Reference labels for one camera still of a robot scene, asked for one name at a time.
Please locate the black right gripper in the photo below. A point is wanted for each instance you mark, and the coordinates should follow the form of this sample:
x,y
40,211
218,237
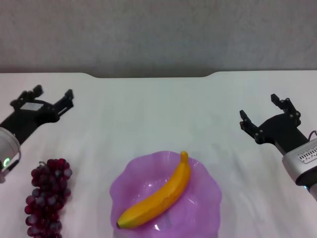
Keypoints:
x,y
282,134

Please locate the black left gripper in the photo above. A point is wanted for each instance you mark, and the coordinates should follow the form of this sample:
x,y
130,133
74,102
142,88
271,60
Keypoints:
x,y
32,114

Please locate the dark red grape bunch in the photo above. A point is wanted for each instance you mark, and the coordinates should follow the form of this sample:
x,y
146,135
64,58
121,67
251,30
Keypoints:
x,y
47,188

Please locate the yellow banana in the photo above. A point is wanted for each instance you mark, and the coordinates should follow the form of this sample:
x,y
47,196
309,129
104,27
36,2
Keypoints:
x,y
161,196

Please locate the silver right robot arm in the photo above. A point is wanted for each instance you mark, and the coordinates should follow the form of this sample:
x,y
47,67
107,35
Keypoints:
x,y
313,192

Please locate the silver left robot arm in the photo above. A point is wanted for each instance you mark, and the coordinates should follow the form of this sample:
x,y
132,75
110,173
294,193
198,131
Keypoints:
x,y
7,143

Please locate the purple translucent wavy bowl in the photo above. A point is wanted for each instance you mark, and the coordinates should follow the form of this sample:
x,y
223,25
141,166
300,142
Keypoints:
x,y
198,198

